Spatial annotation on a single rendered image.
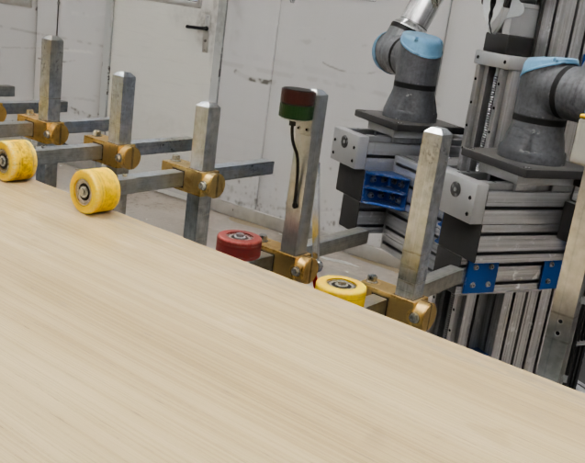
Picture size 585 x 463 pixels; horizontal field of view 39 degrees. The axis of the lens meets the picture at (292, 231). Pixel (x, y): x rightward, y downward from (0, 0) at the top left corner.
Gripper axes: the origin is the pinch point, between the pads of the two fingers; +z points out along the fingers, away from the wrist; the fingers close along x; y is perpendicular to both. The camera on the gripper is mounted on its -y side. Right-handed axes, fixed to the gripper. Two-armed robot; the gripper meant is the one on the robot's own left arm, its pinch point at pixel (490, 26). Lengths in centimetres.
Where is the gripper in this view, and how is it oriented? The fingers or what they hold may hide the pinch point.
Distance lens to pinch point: 158.0
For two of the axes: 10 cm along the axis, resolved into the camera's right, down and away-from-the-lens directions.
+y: 8.9, -0.1, 4.6
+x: -4.4, -3.1, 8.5
